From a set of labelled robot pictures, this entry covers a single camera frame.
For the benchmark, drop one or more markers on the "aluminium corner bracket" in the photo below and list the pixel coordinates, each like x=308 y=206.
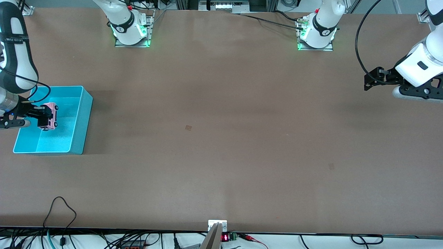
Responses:
x=28 y=10
x=424 y=16

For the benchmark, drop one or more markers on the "teal plastic bin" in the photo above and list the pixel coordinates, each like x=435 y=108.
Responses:
x=79 y=121

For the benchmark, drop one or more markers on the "aluminium profile frame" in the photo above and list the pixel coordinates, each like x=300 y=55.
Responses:
x=187 y=4

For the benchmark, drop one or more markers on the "grey metal camera bar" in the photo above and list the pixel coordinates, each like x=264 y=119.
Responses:
x=213 y=238

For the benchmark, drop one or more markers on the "pink toy jeep black roof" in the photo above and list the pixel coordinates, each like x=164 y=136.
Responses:
x=53 y=119

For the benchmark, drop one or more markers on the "orange black power strip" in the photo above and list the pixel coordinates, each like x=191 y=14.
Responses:
x=133 y=246

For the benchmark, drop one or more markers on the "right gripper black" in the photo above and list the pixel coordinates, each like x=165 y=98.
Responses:
x=25 y=109

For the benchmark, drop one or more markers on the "red clip leads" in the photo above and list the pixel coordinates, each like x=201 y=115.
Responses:
x=251 y=238

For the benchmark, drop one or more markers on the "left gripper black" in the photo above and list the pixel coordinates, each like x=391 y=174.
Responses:
x=388 y=77

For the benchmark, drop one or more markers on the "red LED display module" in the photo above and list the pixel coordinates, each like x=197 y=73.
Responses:
x=226 y=237

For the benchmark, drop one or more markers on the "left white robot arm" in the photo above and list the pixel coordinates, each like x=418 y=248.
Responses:
x=418 y=64

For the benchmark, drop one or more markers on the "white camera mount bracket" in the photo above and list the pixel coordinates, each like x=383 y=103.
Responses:
x=211 y=224

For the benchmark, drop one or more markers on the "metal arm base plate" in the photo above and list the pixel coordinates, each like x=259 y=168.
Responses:
x=328 y=47
x=133 y=45

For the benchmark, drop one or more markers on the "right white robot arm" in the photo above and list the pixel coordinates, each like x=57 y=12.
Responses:
x=15 y=52

